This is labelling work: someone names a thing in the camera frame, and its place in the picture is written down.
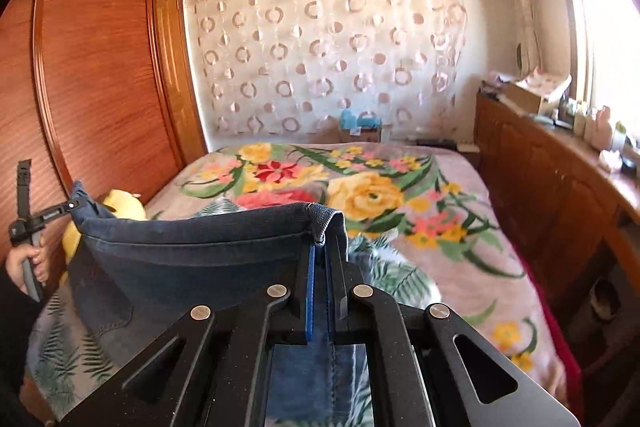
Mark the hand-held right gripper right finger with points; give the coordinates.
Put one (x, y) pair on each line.
(329, 297)

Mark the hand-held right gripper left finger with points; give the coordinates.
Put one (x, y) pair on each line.
(310, 292)

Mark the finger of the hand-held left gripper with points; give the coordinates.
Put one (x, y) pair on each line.
(57, 210)

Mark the blue denim pants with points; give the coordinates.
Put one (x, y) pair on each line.
(200, 247)

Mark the person's left hand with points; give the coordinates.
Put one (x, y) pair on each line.
(19, 266)

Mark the yellow plush toy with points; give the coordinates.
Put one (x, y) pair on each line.
(125, 206)

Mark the floral blanket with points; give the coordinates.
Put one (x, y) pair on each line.
(400, 207)

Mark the leaf print bedsheet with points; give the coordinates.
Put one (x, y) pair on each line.
(75, 357)

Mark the blue plush toy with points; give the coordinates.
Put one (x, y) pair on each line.
(357, 119)

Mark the red bed skirt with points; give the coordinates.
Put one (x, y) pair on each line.
(550, 322)

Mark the circle pattern curtain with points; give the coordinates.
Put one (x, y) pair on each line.
(325, 57)

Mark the wooden cabinet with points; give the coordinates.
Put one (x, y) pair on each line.
(540, 187)

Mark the open cardboard box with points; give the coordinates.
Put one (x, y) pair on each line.
(530, 99)

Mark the window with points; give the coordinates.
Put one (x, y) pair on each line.
(607, 32)

